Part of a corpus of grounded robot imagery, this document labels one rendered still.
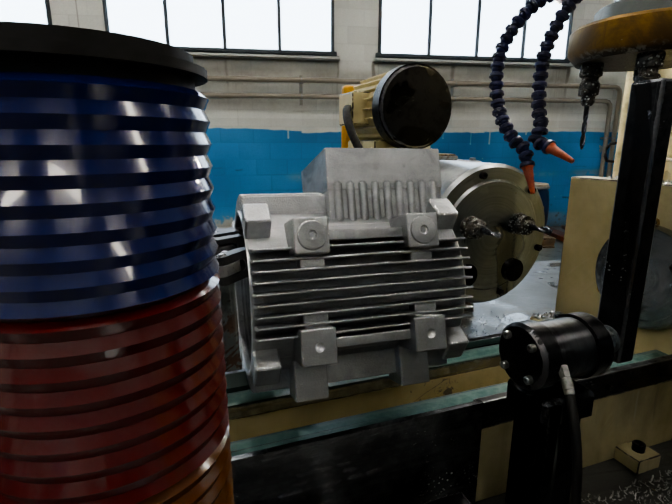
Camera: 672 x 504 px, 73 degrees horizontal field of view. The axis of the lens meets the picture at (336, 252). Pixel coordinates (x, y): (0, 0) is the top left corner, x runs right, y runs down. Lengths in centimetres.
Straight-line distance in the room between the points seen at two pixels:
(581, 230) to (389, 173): 46
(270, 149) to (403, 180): 553
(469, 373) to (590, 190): 36
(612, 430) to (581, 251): 28
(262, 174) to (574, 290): 534
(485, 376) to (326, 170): 38
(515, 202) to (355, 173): 46
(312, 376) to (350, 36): 591
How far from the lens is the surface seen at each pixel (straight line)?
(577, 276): 85
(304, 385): 41
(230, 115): 598
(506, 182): 83
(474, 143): 663
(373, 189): 44
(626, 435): 73
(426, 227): 40
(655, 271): 75
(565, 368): 43
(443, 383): 63
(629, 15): 63
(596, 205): 81
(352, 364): 43
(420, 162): 46
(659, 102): 47
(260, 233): 39
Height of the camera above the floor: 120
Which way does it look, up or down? 14 degrees down
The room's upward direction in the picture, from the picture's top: straight up
